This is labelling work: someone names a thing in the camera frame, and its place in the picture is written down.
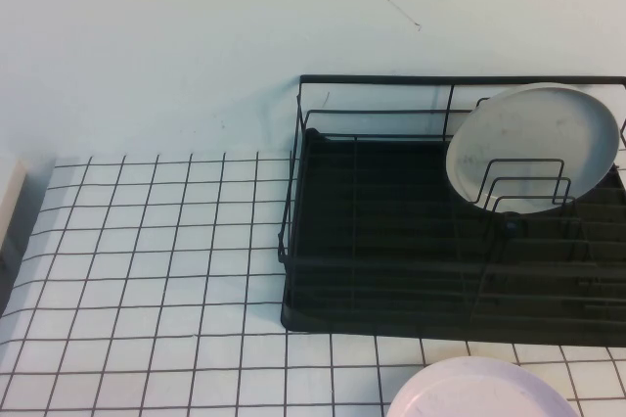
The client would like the beige box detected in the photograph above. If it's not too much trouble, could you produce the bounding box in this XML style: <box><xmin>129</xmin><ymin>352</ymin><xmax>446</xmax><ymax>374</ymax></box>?
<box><xmin>0</xmin><ymin>158</ymin><xmax>28</xmax><ymax>264</ymax></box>

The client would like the pale pink round plate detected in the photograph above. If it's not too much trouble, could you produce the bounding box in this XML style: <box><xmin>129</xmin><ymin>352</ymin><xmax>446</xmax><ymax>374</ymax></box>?
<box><xmin>385</xmin><ymin>356</ymin><xmax>581</xmax><ymax>417</ymax></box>

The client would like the grey round plate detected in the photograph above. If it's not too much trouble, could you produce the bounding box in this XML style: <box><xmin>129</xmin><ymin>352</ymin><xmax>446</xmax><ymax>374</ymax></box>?
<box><xmin>444</xmin><ymin>82</ymin><xmax>622</xmax><ymax>216</ymax></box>

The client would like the black plastic drip tray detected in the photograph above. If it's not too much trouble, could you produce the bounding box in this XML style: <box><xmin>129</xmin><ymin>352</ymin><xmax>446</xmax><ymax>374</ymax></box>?
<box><xmin>279</xmin><ymin>126</ymin><xmax>626</xmax><ymax>348</ymax></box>

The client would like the black wire dish rack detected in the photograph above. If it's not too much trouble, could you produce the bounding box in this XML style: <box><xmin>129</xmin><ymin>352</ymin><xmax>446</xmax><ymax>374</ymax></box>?
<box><xmin>276</xmin><ymin>73</ymin><xmax>626</xmax><ymax>335</ymax></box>

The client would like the white black-grid tablecloth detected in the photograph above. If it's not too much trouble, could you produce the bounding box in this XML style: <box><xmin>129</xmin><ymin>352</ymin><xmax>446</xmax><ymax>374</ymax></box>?
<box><xmin>0</xmin><ymin>151</ymin><xmax>626</xmax><ymax>417</ymax></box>

